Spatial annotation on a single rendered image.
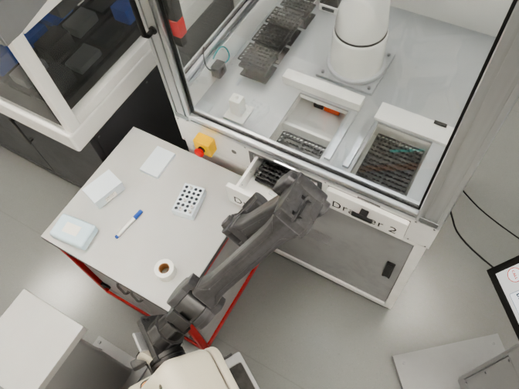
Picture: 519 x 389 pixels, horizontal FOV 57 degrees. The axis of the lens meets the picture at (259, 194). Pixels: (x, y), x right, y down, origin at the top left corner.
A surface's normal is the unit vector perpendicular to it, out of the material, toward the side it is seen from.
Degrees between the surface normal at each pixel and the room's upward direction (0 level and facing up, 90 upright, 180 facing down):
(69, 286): 0
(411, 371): 3
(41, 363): 0
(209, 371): 42
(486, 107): 90
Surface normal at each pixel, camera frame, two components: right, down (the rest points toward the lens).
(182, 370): 0.53, -0.68
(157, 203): -0.07, -0.50
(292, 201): 0.48, -0.38
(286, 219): -0.24, 0.46
